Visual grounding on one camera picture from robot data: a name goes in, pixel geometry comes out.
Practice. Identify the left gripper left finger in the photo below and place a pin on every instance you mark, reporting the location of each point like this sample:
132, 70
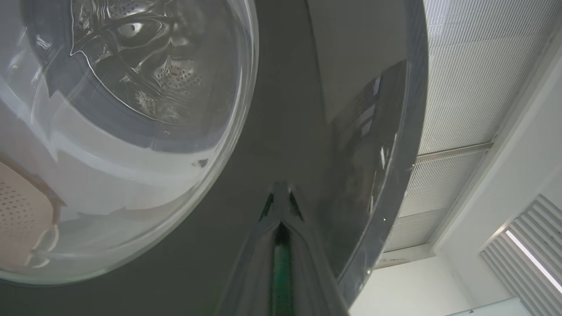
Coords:
257, 267

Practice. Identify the steel washing machine drum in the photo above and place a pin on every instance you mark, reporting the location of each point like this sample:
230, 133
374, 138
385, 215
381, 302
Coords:
175, 74

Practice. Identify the black round washing machine door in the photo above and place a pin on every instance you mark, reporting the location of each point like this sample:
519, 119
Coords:
272, 109

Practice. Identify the ceiling strip light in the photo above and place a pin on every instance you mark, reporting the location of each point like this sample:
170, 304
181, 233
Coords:
533, 259

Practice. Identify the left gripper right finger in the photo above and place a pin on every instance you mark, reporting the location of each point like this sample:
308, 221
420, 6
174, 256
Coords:
307, 267

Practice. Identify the cream perforated laundry basket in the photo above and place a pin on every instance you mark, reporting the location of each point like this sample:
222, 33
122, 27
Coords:
17, 210

